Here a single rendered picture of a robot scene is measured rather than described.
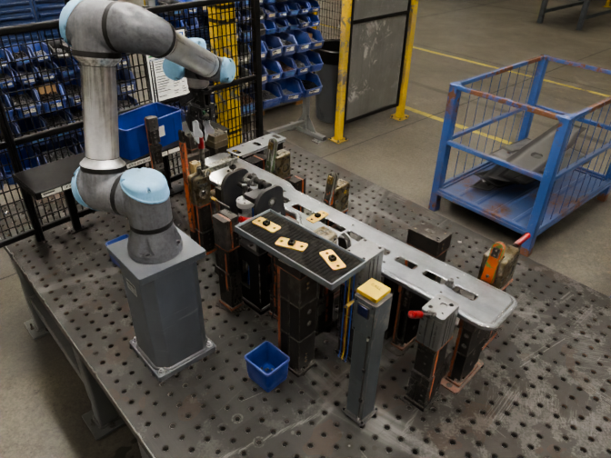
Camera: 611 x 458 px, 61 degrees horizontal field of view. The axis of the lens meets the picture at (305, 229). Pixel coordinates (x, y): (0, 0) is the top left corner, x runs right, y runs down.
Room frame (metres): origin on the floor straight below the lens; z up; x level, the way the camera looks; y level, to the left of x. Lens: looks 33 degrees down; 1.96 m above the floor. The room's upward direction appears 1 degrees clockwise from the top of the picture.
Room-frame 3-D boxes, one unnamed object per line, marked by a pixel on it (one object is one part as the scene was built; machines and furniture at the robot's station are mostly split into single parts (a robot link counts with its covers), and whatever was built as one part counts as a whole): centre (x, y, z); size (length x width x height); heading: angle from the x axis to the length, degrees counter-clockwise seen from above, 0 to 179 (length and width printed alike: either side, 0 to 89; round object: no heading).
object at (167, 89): (2.31, 0.63, 1.30); 0.23 x 0.02 x 0.31; 137
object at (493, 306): (1.54, -0.06, 1.00); 1.38 x 0.22 x 0.02; 47
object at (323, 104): (5.16, -0.28, 0.36); 0.50 x 0.50 x 0.73
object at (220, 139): (2.15, 0.41, 0.88); 0.08 x 0.08 x 0.36; 47
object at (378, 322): (0.96, -0.17, 0.92); 0.08 x 0.08 x 0.44; 47
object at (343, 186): (1.71, -0.12, 0.87); 0.12 x 0.09 x 0.35; 137
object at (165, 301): (1.19, 0.43, 0.90); 0.21 x 0.21 x 0.40; 43
